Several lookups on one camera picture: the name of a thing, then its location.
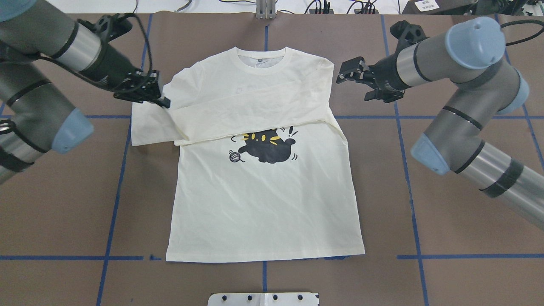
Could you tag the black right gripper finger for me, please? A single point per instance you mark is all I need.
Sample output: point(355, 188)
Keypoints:
point(355, 70)

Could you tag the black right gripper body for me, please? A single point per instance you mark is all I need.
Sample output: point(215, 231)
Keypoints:
point(387, 75)

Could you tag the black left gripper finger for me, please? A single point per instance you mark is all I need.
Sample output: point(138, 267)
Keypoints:
point(162, 102)

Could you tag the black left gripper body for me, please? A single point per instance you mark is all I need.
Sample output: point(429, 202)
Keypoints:
point(111, 65)

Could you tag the cream long-sleeve cat shirt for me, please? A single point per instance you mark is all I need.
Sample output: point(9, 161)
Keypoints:
point(264, 169)

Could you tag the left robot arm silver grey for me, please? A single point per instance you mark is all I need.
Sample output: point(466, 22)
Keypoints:
point(43, 118)

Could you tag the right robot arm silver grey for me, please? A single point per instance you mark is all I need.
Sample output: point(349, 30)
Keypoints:
point(470, 54)

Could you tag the black box with label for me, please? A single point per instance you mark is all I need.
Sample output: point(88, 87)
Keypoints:
point(439, 7)

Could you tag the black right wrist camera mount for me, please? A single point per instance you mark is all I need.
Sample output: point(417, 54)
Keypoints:
point(407, 34)

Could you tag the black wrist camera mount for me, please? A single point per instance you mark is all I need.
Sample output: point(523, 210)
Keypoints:
point(109, 27)
point(407, 34)

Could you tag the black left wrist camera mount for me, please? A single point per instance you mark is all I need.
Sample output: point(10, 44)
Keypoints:
point(109, 27)

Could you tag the aluminium frame post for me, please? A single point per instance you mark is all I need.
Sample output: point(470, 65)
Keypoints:
point(266, 9)

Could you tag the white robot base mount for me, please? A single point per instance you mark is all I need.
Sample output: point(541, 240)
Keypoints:
point(265, 299)

